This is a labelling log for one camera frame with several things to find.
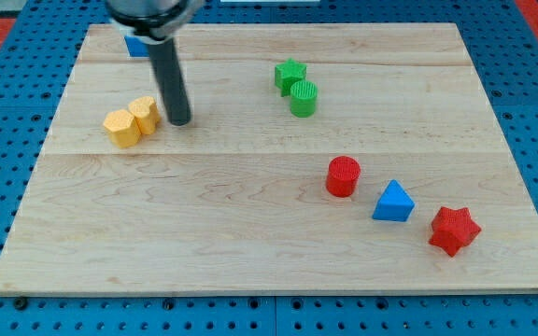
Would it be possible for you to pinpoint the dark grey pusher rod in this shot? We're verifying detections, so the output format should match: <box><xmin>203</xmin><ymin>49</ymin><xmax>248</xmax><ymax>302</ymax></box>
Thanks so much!
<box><xmin>147</xmin><ymin>39</ymin><xmax>191</xmax><ymax>126</ymax></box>

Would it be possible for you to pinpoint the blue cube block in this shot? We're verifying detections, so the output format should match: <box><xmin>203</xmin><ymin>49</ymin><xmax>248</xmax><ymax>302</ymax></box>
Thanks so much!
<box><xmin>124</xmin><ymin>35</ymin><xmax>149</xmax><ymax>58</ymax></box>

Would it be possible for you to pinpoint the yellow heart block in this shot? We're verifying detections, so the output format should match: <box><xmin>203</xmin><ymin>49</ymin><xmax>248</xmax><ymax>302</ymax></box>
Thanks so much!
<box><xmin>128</xmin><ymin>96</ymin><xmax>161</xmax><ymax>135</ymax></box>

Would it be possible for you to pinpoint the red cylinder block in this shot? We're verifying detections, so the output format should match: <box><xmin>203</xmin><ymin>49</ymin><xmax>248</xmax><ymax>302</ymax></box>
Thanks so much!
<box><xmin>326</xmin><ymin>156</ymin><xmax>361</xmax><ymax>197</ymax></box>

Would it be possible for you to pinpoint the red star block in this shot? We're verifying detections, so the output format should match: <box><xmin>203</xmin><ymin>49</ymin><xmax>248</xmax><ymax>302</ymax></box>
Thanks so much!
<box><xmin>429</xmin><ymin>206</ymin><xmax>482</xmax><ymax>257</ymax></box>

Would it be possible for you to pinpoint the light wooden board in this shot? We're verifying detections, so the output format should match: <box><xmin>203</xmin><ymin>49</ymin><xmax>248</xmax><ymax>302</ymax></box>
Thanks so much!
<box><xmin>0</xmin><ymin>23</ymin><xmax>538</xmax><ymax>297</ymax></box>

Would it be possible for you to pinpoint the yellow hexagon block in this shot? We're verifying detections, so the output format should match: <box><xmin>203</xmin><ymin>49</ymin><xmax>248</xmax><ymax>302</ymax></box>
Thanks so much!
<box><xmin>103</xmin><ymin>109</ymin><xmax>141</xmax><ymax>148</ymax></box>

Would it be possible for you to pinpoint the green cylinder block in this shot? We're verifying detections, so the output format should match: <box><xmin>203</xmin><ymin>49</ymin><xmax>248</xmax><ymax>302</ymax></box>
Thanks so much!
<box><xmin>290</xmin><ymin>80</ymin><xmax>319</xmax><ymax>118</ymax></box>

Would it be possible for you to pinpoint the green star block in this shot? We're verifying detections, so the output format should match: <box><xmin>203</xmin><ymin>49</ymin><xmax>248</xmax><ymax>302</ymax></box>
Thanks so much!
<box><xmin>274</xmin><ymin>58</ymin><xmax>307</xmax><ymax>97</ymax></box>

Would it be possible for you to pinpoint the blue triangle block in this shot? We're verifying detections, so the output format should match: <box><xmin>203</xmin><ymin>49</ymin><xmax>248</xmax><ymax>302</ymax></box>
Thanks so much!
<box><xmin>372</xmin><ymin>179</ymin><xmax>415</xmax><ymax>222</ymax></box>

